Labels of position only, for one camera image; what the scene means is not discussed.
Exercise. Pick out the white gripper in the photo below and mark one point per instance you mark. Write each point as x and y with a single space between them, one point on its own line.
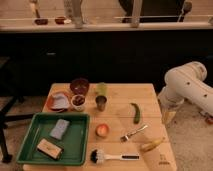
169 101

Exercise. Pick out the yellow banana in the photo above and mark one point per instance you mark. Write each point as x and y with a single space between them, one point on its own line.
151 145

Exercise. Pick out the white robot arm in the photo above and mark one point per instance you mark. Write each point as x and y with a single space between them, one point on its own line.
186 82

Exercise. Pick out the green plastic tray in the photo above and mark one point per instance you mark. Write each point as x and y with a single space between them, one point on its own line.
73 142

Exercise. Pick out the green chili pepper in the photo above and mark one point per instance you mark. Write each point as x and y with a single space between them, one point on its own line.
137 114

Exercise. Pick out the silver fork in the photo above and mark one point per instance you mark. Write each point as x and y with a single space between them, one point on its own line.
129 135

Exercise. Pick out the peach fruit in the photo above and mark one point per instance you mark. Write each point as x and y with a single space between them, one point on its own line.
102 130

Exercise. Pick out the green plastic cup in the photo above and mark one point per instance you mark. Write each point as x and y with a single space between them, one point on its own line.
101 89

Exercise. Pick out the black white dish brush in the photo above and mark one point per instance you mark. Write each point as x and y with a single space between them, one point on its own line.
99 156

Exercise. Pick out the small white bowl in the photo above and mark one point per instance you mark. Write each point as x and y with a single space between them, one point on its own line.
78 102

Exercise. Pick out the dark red bowl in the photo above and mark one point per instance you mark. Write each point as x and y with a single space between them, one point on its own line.
79 86

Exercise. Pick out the grey sponge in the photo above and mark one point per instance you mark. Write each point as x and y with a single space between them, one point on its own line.
59 129

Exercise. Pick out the grey cloth on plate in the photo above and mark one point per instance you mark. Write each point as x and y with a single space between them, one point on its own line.
60 101

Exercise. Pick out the orange plate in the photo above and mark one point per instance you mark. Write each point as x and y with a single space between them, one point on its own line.
50 102

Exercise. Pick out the wooden block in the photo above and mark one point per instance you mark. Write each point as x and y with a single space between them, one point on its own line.
49 149

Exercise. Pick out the brown bowl on shelf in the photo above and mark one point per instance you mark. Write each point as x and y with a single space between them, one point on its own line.
60 20

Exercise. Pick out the dark bowl on shelf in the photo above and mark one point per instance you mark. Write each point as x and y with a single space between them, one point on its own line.
41 21

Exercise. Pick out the black chair frame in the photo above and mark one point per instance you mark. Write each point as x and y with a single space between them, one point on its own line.
16 96

